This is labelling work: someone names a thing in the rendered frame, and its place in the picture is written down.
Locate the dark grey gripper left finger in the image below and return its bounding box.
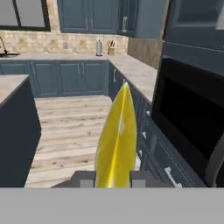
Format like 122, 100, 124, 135
51, 171, 96, 188

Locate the wooden knife block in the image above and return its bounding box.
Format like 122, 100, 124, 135
107, 40, 116, 56

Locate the dark-framed window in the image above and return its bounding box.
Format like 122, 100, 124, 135
0, 0, 52, 32

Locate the dark blue kitchen island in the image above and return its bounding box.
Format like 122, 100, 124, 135
0, 73, 42, 188

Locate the blue base cupboard run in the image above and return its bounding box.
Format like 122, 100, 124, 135
0, 59, 207, 188

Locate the black oven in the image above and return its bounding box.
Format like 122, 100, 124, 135
150, 55, 224, 188

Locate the blue wall cupboard run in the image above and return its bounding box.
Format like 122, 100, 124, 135
57, 0, 170, 39

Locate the dark sink tap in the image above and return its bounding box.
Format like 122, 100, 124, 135
0, 36, 21, 58

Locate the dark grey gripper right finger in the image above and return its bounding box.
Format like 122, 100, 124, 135
129, 170, 175, 188

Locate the yellow lemon wedge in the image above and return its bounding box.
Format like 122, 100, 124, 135
94, 81, 138, 189

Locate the blue tall cupboard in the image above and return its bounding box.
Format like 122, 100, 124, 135
161, 0, 224, 77

